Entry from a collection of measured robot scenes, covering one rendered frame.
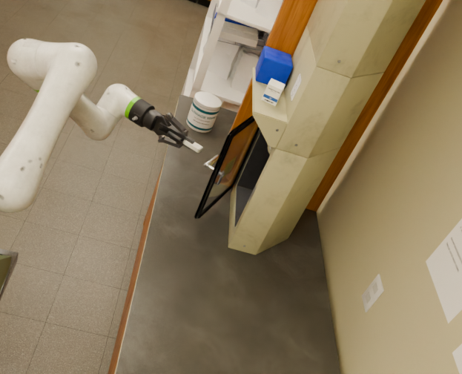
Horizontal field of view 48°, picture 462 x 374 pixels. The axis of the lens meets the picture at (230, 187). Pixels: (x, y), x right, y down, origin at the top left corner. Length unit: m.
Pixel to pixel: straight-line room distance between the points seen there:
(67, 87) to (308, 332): 1.09
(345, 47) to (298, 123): 0.27
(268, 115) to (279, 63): 0.22
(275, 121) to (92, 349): 1.54
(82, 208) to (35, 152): 1.87
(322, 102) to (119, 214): 1.97
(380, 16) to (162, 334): 1.09
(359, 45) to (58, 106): 0.84
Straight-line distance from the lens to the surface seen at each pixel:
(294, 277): 1.97
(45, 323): 2.73
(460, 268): 1.43
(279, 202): 1.80
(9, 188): 1.38
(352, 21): 1.50
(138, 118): 1.94
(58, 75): 1.52
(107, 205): 3.34
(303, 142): 1.66
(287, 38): 1.89
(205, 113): 2.42
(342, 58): 1.54
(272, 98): 1.67
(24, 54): 1.64
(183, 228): 1.94
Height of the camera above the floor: 2.25
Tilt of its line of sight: 36 degrees down
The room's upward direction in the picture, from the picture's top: 24 degrees clockwise
